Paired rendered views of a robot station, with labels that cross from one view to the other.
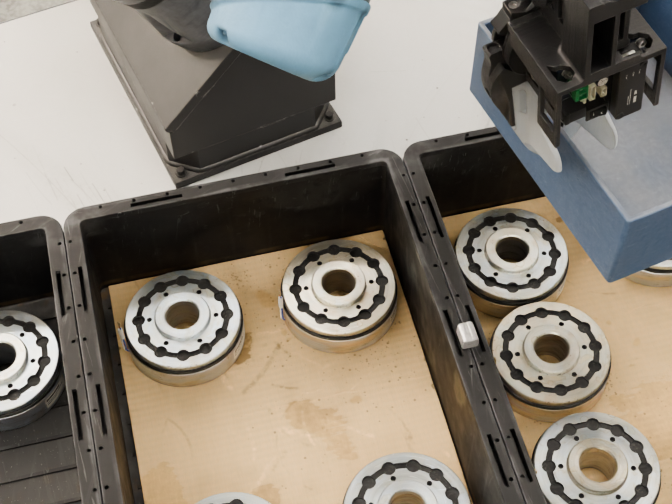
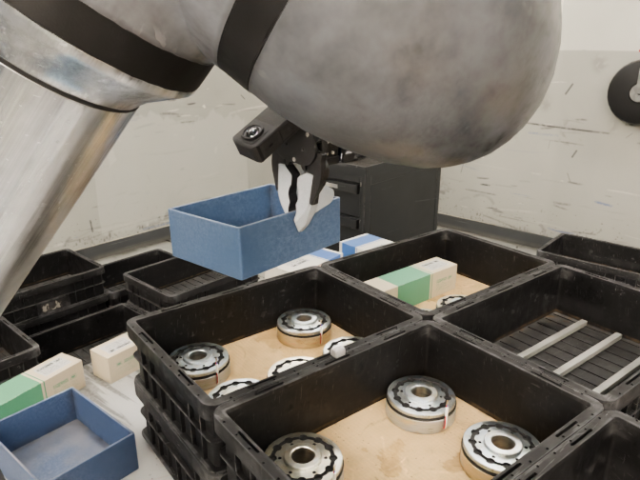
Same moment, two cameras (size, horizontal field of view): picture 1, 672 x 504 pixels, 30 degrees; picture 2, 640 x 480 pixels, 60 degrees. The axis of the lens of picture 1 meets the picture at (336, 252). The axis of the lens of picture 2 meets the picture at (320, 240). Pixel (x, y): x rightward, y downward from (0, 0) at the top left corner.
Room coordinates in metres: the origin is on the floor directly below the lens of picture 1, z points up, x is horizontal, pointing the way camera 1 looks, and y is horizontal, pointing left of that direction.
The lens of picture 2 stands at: (0.84, 0.53, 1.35)
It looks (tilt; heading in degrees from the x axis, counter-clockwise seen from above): 19 degrees down; 245
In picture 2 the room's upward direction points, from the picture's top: straight up
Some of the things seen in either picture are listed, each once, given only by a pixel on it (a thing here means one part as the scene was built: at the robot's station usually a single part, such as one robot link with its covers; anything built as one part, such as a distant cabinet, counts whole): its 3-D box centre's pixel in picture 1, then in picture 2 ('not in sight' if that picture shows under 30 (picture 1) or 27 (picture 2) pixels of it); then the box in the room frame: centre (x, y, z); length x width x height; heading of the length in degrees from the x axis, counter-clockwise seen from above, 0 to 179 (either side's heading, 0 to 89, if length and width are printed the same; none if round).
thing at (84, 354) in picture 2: not in sight; (97, 382); (0.84, -1.20, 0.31); 0.40 x 0.30 x 0.34; 23
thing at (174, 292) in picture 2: not in sight; (197, 324); (0.47, -1.35, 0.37); 0.40 x 0.30 x 0.45; 23
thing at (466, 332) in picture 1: (467, 335); (337, 351); (0.52, -0.10, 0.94); 0.02 x 0.01 x 0.01; 13
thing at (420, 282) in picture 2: not in sight; (410, 286); (0.19, -0.39, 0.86); 0.24 x 0.06 x 0.06; 14
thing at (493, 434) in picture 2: not in sight; (503, 443); (0.37, 0.09, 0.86); 0.05 x 0.05 x 0.01
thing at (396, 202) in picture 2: not in sight; (363, 243); (-0.43, -1.68, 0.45); 0.60 x 0.45 x 0.90; 23
